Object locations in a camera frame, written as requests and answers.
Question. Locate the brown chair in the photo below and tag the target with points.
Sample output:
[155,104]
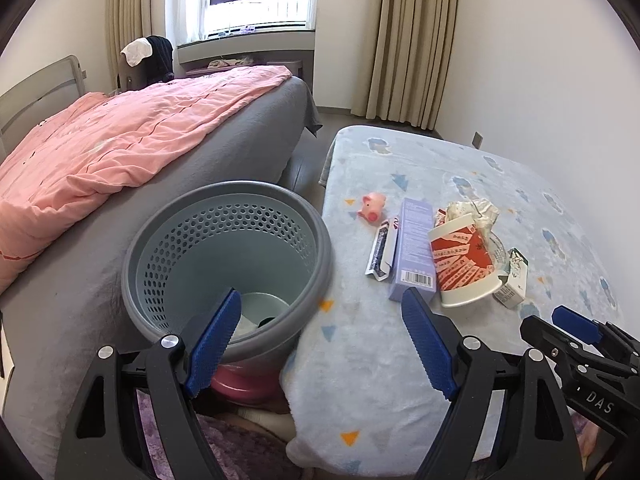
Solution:
[131,77]

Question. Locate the wall outlet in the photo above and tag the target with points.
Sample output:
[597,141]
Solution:
[477,140]

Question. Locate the grey windowsill ledge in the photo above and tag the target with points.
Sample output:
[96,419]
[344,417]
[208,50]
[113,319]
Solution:
[250,50]

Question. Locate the lined paper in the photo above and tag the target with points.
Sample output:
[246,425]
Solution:
[475,210]

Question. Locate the red white paper cup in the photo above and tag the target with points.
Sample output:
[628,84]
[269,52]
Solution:
[465,265]

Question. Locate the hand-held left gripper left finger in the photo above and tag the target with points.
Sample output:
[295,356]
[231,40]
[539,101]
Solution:
[215,345]

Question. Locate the pink pig toy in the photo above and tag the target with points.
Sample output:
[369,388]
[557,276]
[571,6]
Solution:
[372,206]

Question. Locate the purple cardboard box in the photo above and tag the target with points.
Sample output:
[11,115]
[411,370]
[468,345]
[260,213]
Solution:
[412,240]

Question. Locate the purple rug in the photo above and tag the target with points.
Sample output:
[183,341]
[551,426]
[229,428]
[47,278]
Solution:
[235,450]

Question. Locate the grey perforated trash bin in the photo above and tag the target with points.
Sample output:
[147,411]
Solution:
[150,260]

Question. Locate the pink blanket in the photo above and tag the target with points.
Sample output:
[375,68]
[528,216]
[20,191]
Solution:
[100,150]

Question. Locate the grey bed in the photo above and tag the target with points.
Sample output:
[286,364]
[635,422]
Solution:
[240,140]

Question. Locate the grey headboard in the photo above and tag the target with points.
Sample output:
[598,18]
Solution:
[40,85]

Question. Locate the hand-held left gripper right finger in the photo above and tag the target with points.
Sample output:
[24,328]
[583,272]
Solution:
[427,340]

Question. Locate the light blue printed blanket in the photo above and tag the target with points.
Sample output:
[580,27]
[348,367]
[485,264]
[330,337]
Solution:
[500,185]

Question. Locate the dark garment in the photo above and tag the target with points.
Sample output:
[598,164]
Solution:
[161,57]

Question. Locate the small white green carton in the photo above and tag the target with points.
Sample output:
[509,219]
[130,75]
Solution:
[512,285]

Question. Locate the white cloth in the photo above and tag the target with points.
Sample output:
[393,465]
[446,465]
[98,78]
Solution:
[136,52]

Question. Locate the beige curtain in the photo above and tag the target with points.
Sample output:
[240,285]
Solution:
[132,0]
[405,35]

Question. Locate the pink plastic stool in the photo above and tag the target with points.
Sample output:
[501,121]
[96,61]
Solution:
[240,387]

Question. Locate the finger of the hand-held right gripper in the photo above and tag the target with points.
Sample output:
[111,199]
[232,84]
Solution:
[575,321]
[545,340]

